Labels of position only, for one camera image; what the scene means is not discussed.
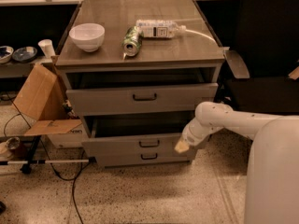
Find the clear plastic water bottle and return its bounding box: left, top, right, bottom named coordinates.
left=135, top=20, right=186, bottom=38

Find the tan gripper fingertip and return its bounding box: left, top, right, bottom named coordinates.
left=175, top=139, right=190, bottom=153

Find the black floor cable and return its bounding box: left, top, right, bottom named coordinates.
left=2, top=91, right=94, bottom=224

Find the open cardboard box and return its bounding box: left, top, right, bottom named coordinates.
left=12, top=63, right=87, bottom=148

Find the white cable on cabinet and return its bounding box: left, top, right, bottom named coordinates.
left=184, top=28, right=218, bottom=45

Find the grey bottom drawer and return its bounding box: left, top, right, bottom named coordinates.
left=96, top=149, right=197, bottom=167

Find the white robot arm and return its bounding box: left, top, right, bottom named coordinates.
left=175, top=102, right=299, bottom=224

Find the blue white bowl left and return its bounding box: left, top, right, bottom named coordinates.
left=0, top=46, right=14, bottom=63

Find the grey top drawer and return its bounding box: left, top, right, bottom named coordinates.
left=66, top=83, right=218, bottom=116

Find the white rod black stand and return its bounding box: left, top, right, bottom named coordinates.
left=0, top=136, right=94, bottom=174

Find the green soda can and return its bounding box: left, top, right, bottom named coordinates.
left=122, top=26, right=143, bottom=57

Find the grey drawer cabinet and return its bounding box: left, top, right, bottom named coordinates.
left=57, top=0, right=224, bottom=167

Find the black office chair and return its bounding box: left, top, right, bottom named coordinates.
left=214, top=0, right=299, bottom=115

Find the grey drawer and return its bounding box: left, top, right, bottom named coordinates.
left=66, top=83, right=218, bottom=116
left=96, top=149, right=197, bottom=167
left=82, top=111, right=194, bottom=157

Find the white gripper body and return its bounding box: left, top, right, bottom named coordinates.
left=180, top=119, right=217, bottom=147

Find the white paper cup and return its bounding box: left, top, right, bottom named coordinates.
left=38, top=39, right=55, bottom=58

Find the small round container on floor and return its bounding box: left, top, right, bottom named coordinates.
left=0, top=137, right=21, bottom=160

